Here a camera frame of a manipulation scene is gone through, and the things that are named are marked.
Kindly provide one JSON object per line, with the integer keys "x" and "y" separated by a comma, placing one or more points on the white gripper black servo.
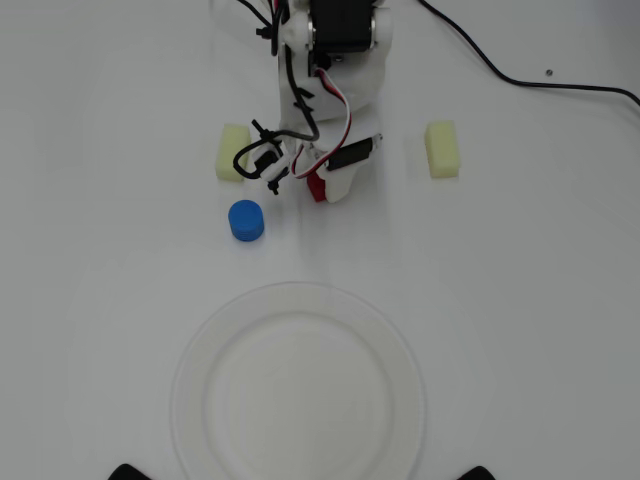
{"x": 345, "y": 183}

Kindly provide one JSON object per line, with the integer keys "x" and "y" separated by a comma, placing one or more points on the red block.
{"x": 315, "y": 189}

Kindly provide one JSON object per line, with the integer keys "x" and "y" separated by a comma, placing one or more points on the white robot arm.
{"x": 367, "y": 75}

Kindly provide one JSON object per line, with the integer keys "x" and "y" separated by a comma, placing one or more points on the pale yellow foam sponge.
{"x": 232, "y": 152}
{"x": 442, "y": 150}

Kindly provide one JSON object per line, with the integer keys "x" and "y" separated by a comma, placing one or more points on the blue ribbed cylinder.
{"x": 246, "y": 222}

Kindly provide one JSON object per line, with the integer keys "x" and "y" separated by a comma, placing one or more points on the white round plate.
{"x": 300, "y": 390}

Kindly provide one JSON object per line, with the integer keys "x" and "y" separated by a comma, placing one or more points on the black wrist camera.
{"x": 264, "y": 160}

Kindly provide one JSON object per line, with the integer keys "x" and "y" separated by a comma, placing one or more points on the black camera stand foot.
{"x": 127, "y": 472}
{"x": 480, "y": 473}

